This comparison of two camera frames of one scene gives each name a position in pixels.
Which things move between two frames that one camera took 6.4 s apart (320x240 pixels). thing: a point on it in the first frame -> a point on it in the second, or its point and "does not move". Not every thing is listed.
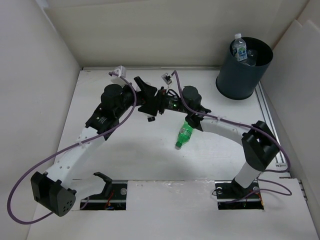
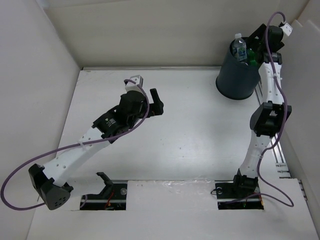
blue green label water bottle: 239,47 does not move
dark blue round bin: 237,81 does not move
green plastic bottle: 185,133 -> 251,56
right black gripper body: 174,102 -> 280,45
